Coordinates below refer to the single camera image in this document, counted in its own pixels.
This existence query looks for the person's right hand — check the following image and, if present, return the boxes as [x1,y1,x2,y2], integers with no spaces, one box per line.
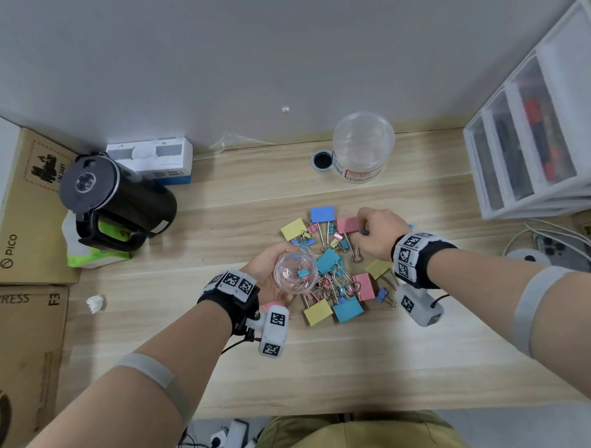
[355,206,414,262]

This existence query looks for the person's left hand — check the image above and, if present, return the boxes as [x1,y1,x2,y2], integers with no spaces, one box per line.
[239,242,307,309]

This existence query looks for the small clear plastic jar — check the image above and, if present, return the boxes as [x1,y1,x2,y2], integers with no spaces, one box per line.
[273,250,320,295]

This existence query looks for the large yellow binder clip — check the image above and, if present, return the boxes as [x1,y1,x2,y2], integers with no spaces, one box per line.
[280,217,320,243]

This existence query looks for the pile of colourful binder clips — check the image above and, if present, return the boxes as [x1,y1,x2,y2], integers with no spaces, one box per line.
[280,205,414,326]

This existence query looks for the large clear plastic jar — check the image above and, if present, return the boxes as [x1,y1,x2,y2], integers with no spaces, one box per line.
[332,111,396,184]

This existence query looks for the person's left forearm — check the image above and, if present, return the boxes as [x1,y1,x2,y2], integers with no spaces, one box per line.
[27,290,234,448]

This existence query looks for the person's right forearm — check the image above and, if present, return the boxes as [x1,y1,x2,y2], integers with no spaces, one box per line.
[427,249,591,400]

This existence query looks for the person's olive trousers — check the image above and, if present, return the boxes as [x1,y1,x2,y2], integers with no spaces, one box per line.
[256,409,467,448]

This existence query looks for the black left wristband with markers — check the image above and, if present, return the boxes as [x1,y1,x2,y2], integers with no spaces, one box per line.
[197,271,260,335]

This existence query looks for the black wristband with markers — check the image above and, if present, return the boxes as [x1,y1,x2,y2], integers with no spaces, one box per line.
[391,233,458,290]
[197,271,260,335]

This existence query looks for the black right wristband with markers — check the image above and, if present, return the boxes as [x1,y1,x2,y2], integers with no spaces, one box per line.
[391,233,458,290]

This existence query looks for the clear plastic wrapper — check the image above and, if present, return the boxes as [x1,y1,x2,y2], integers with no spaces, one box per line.
[210,132,278,151]

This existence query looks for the black electric kettle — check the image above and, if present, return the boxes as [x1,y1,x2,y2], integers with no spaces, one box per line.
[58,152,179,254]

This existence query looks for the white and blue box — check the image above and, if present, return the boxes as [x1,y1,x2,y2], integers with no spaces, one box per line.
[106,137,194,186]

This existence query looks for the white game controller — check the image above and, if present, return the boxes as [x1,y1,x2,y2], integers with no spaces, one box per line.
[505,248,553,268]

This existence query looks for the white plastic drawer unit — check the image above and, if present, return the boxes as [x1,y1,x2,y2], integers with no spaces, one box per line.
[463,0,591,220]

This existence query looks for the white power strip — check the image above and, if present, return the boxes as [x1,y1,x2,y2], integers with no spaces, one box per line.
[184,417,259,448]

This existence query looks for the grey smartphone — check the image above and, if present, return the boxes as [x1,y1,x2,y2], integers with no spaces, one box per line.
[533,230,591,273]

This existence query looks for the green tissue pack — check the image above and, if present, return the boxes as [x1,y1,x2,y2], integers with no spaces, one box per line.
[62,210,132,270]

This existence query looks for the small brown cardboard box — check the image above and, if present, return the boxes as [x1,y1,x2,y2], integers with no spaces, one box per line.
[0,127,84,286]

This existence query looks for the large brown cardboard box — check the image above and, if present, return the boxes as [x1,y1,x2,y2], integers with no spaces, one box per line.
[0,284,70,448]

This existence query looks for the white cabinet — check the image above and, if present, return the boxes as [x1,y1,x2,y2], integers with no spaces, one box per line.
[0,115,22,218]

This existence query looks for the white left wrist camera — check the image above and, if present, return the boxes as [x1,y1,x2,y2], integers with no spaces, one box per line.
[244,304,291,359]

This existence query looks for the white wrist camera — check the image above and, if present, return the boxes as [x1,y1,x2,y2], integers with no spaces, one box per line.
[244,304,291,359]
[395,284,445,327]

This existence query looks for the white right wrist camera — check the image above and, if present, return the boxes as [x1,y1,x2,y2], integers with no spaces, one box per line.
[395,284,445,327]

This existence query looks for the grey desk cable grommet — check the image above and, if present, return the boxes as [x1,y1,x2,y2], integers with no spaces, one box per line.
[310,149,334,172]

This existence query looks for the white cable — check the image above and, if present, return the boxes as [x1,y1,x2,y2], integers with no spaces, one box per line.
[501,219,591,259]

